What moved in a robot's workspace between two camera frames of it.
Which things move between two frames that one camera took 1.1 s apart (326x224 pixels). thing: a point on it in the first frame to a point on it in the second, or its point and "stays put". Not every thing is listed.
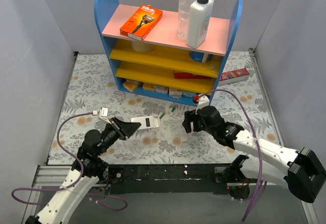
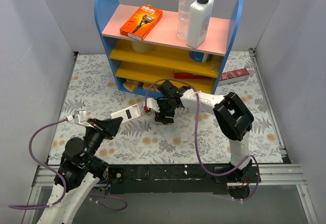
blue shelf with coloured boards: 162,64 stays put
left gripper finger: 130,127 to 102,124
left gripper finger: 129,128 to 110,127
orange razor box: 141,22 stays put
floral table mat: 161,138 stays put
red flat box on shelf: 188,75 stays put
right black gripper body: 193,122 to 164,115
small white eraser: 184,136 stays put
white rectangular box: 147,122 to 128,113
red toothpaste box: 227,77 stays put
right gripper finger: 190,116 to 168,120
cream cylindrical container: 141,47 stays put
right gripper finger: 186,124 to 160,117
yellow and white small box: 132,85 stays put
